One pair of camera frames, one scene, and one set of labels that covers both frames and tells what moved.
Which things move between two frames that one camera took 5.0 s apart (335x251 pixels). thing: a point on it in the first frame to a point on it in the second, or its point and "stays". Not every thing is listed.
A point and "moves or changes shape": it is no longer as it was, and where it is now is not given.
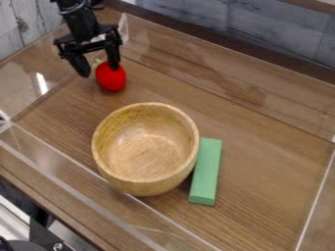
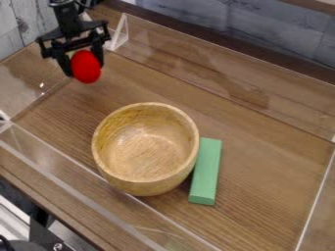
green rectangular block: (205, 175) stays
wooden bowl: (144, 144) stays
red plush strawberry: (110, 79) moves or changes shape
